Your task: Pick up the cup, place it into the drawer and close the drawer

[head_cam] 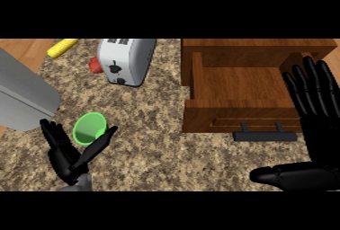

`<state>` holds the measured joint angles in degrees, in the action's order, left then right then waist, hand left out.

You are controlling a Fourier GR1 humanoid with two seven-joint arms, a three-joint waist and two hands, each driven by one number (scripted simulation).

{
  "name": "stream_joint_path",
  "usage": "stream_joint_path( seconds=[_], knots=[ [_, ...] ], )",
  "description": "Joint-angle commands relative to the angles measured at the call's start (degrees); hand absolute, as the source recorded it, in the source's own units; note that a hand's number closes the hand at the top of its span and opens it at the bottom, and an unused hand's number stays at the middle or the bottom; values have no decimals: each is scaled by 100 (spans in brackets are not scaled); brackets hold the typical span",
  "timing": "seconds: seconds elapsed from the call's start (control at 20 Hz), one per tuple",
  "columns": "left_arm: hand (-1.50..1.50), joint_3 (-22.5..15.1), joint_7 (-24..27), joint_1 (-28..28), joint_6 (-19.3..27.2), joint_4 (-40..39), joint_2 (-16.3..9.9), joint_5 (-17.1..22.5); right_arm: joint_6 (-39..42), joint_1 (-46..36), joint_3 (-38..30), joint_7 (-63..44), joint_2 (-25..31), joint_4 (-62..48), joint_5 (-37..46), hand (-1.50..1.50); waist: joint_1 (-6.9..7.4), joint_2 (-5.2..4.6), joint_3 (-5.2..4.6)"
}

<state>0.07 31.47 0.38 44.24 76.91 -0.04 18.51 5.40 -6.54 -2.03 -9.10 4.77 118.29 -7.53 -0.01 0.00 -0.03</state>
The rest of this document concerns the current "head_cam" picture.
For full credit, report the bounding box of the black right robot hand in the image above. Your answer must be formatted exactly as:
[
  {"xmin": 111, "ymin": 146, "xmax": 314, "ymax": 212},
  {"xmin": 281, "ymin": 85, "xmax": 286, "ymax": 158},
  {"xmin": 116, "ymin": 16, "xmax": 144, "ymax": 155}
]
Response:
[{"xmin": 249, "ymin": 56, "xmax": 340, "ymax": 191}]

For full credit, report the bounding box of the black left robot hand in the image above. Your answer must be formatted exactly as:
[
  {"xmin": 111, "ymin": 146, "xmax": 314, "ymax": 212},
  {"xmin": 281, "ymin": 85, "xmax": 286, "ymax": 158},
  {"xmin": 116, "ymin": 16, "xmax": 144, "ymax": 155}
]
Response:
[{"xmin": 39, "ymin": 118, "xmax": 120, "ymax": 187}]

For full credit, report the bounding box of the green cup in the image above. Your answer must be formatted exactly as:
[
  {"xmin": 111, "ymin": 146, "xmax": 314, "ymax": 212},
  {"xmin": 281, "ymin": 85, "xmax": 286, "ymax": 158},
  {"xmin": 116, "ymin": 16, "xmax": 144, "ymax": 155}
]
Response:
[{"xmin": 73, "ymin": 111, "xmax": 110, "ymax": 147}]

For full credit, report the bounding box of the wooden drawer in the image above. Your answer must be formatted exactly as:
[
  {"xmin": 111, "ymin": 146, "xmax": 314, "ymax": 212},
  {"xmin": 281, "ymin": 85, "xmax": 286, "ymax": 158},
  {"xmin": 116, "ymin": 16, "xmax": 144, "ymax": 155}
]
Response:
[{"xmin": 182, "ymin": 51, "xmax": 317, "ymax": 134}]

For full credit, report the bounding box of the grey appliance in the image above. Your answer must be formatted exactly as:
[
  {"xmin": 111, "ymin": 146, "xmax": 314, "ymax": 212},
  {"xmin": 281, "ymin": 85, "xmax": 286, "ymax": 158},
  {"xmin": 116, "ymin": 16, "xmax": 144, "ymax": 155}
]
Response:
[{"xmin": 0, "ymin": 48, "xmax": 62, "ymax": 132}]

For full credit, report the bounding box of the wooden cabinet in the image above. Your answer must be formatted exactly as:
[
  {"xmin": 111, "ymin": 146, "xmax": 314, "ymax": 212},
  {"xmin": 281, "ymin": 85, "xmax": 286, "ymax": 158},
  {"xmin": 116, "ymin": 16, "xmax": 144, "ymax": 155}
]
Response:
[{"xmin": 179, "ymin": 39, "xmax": 339, "ymax": 88}]

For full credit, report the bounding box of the red object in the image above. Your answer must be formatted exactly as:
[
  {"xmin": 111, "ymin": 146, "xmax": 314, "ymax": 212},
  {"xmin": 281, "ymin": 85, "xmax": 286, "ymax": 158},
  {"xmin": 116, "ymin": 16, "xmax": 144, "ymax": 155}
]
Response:
[{"xmin": 89, "ymin": 57, "xmax": 105, "ymax": 75}]

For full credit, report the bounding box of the silver toaster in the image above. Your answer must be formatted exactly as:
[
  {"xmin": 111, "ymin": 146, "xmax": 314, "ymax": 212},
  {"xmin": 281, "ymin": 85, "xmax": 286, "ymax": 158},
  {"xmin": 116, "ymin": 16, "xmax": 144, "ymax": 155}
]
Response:
[{"xmin": 96, "ymin": 39, "xmax": 158, "ymax": 88}]

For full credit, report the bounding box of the yellow corn cob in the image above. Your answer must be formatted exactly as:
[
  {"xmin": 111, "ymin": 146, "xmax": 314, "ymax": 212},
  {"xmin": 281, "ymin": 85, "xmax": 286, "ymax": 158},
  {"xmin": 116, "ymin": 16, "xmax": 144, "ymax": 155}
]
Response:
[{"xmin": 46, "ymin": 39, "xmax": 82, "ymax": 59}]

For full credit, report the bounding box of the dark grey drawer handle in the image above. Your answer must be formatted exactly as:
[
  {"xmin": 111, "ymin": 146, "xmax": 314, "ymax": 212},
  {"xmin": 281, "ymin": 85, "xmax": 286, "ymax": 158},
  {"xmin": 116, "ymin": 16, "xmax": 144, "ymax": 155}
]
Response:
[{"xmin": 232, "ymin": 121, "xmax": 299, "ymax": 142}]

